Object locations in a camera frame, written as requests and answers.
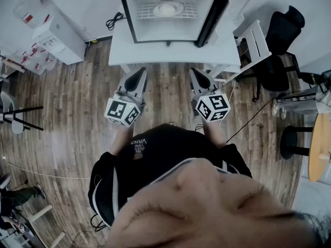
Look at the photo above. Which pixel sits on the round wooden table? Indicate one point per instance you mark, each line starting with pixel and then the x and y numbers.
pixel 319 143

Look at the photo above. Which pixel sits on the person's black shirt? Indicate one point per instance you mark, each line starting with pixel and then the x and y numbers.
pixel 165 148

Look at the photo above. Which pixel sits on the small flower vase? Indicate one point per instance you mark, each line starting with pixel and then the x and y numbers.
pixel 323 156

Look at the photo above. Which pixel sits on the white round plate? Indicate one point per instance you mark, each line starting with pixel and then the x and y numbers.
pixel 180 8

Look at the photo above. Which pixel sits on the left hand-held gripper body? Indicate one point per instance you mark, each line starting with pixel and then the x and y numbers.
pixel 121 110

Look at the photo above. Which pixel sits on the white water dispenser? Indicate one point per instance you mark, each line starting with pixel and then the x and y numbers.
pixel 64 43

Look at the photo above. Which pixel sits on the black office chair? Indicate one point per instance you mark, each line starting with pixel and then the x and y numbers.
pixel 282 32

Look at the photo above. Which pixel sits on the person's head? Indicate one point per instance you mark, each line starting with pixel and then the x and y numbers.
pixel 219 210

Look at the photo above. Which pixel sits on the black round stool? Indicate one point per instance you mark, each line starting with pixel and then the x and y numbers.
pixel 288 142

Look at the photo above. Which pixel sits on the person's left forearm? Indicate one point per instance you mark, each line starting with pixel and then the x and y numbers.
pixel 121 138

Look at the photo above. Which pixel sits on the person's right forearm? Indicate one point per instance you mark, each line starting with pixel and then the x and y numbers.
pixel 214 133

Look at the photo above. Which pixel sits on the clear boxes with red clips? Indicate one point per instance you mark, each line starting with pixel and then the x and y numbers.
pixel 36 63

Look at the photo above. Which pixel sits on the black mini fridge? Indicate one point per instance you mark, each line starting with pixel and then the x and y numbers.
pixel 165 30

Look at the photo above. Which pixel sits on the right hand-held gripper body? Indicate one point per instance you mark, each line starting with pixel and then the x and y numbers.
pixel 212 107

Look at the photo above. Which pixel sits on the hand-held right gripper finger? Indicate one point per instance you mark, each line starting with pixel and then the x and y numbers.
pixel 208 81
pixel 194 83

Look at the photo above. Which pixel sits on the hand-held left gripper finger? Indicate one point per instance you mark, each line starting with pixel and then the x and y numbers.
pixel 126 83
pixel 142 86

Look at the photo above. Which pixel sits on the grey chair with black legs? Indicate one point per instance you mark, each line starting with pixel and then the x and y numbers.
pixel 7 99

